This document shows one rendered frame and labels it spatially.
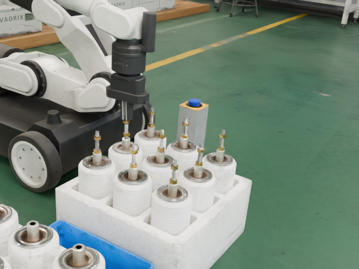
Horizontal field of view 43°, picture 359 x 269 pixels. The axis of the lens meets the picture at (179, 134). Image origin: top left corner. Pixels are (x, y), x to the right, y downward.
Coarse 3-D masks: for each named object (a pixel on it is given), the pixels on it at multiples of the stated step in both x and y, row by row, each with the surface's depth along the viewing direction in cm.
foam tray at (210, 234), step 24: (72, 192) 118; (216, 192) 124; (240, 192) 126; (72, 216) 119; (96, 216) 114; (120, 216) 110; (144, 216) 111; (192, 216) 113; (216, 216) 115; (240, 216) 132; (120, 240) 111; (144, 240) 107; (168, 240) 103; (192, 240) 106; (216, 240) 120; (168, 264) 105; (192, 264) 111
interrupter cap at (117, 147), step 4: (116, 144) 129; (120, 144) 129; (132, 144) 130; (136, 144) 130; (112, 148) 127; (116, 148) 127; (120, 148) 128; (136, 148) 128; (116, 152) 125; (120, 152) 125; (124, 152) 125; (128, 152) 125
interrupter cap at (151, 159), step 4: (148, 156) 123; (152, 156) 124; (156, 156) 124; (168, 156) 125; (148, 160) 122; (152, 160) 122; (168, 160) 123; (172, 160) 123; (152, 164) 119; (156, 164) 120; (160, 164) 120; (164, 164) 120; (168, 164) 120
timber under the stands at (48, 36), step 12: (180, 0) 540; (156, 12) 446; (168, 12) 455; (180, 12) 474; (192, 12) 496; (12, 36) 309; (24, 36) 312; (36, 36) 318; (48, 36) 327; (24, 48) 311
